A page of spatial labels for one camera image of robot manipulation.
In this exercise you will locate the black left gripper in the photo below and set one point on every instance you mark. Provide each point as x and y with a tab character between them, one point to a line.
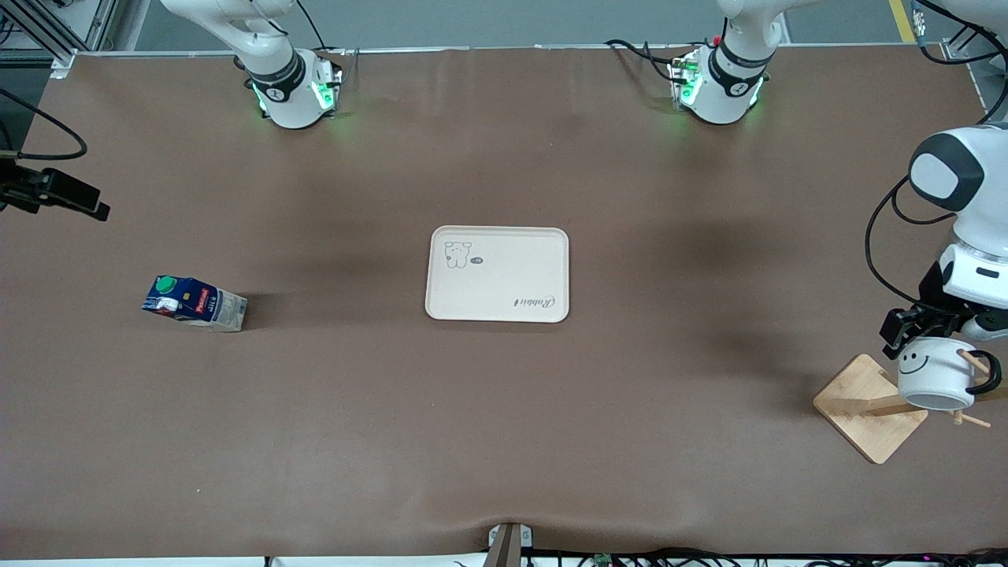
935	297

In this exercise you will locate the aluminium frame profile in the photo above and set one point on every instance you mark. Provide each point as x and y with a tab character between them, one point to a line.
980	79
47	24

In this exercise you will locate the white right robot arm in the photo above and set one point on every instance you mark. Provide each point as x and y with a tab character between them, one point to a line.
287	102

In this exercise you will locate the wooden cup stand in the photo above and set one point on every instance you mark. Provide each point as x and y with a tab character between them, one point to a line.
862	409

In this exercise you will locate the blue milk carton green cap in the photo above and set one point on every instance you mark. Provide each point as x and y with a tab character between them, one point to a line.
197	303

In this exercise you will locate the metal table edge bracket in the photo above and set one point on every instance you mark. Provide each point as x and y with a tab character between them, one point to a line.
508	543

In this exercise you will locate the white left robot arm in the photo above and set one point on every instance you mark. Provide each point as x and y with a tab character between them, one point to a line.
728	94

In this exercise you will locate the white rabbit print tray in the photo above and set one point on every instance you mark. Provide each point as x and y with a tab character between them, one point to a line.
504	276

